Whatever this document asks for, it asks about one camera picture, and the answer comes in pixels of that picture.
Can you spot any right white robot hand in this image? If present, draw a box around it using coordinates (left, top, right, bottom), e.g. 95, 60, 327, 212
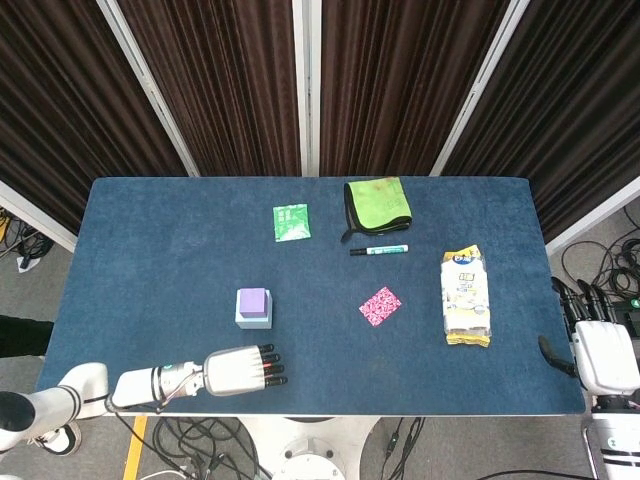
537, 277, 640, 394

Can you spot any large white cube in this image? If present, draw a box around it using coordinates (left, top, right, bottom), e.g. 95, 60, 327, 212
234, 288, 274, 331

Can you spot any blue table cloth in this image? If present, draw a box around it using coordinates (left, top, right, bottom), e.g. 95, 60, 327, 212
34, 175, 586, 416

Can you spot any black trouser leg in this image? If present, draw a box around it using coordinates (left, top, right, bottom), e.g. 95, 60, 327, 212
0, 314, 55, 359

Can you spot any green microfiber cloth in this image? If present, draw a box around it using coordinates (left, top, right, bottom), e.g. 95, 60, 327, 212
340, 177, 414, 245

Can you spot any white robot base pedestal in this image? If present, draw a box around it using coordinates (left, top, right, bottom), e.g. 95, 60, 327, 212
234, 415, 381, 480

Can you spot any white partition post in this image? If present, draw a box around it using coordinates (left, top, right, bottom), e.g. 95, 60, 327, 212
429, 0, 531, 177
292, 0, 321, 178
96, 0, 201, 178

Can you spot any black cable with green light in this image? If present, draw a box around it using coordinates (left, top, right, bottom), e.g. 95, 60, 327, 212
382, 417, 426, 480

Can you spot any pink patterned paper square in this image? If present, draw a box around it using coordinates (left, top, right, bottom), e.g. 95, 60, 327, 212
358, 286, 403, 329

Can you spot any white partition bottom rail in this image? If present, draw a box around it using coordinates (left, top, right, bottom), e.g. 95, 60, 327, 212
544, 175, 640, 256
0, 179, 79, 254

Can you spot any yellow floor tape strip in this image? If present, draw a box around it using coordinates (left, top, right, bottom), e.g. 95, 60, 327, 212
122, 415, 150, 480

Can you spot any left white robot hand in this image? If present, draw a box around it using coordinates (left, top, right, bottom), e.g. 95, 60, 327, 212
202, 343, 290, 398

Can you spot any white black sneaker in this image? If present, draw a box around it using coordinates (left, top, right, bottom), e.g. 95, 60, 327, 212
27, 422, 81, 457

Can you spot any black floor cable bundle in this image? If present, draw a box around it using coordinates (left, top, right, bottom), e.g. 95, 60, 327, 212
152, 417, 271, 480
559, 207, 640, 301
0, 209, 54, 266

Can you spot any brown pleated curtain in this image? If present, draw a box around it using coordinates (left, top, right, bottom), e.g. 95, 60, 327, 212
115, 0, 303, 178
0, 0, 190, 236
319, 0, 512, 178
442, 0, 640, 245

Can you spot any green sachet packet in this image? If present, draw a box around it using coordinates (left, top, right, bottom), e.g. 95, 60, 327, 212
272, 203, 312, 243

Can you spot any purple cube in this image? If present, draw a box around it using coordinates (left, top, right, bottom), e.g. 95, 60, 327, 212
235, 287, 269, 320

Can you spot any yellow snack bag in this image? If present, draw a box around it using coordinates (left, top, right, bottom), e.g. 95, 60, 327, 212
439, 244, 493, 348

